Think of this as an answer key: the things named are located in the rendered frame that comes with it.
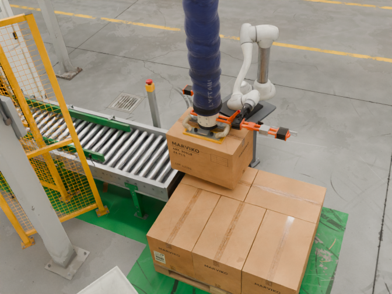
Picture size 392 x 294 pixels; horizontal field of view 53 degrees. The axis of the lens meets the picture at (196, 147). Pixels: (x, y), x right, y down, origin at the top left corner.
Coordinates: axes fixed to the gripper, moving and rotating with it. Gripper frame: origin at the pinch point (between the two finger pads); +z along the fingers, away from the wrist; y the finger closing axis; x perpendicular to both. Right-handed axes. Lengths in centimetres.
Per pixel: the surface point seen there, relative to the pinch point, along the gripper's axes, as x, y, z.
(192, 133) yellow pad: 34.7, 10.6, 12.4
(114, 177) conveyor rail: 109, 67, 36
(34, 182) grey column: 123, 13, 100
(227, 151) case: 1.3, 12.8, 20.4
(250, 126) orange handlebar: -10.2, -1.5, 2.4
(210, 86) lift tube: 18.9, -34.5, 7.0
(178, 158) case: 47, 38, 19
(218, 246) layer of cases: -9, 65, 69
